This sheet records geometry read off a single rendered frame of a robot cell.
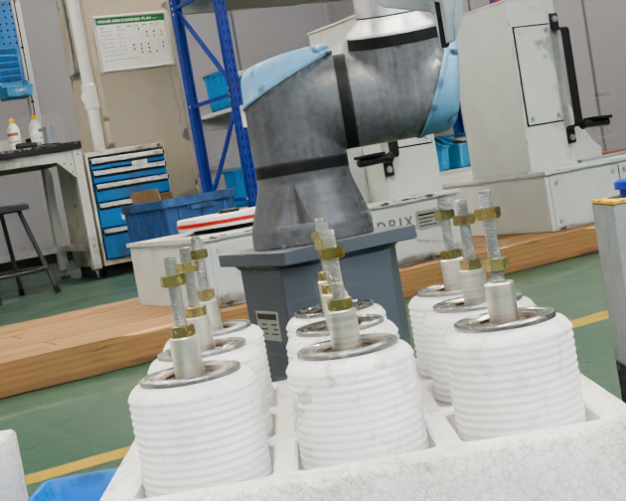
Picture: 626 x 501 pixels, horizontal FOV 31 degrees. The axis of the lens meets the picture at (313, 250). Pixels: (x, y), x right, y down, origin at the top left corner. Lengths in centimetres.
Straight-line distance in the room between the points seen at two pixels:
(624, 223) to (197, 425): 44
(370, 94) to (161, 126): 599
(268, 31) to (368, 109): 896
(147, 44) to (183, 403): 659
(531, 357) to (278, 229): 58
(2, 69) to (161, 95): 106
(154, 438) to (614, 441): 32
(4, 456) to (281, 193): 45
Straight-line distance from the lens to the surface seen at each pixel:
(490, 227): 83
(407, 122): 135
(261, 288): 136
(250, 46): 1018
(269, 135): 134
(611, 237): 104
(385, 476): 78
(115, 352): 270
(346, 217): 133
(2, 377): 263
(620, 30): 775
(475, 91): 368
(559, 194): 350
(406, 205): 316
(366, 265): 133
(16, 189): 928
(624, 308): 104
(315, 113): 133
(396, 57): 133
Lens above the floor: 38
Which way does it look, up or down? 4 degrees down
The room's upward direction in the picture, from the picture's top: 10 degrees counter-clockwise
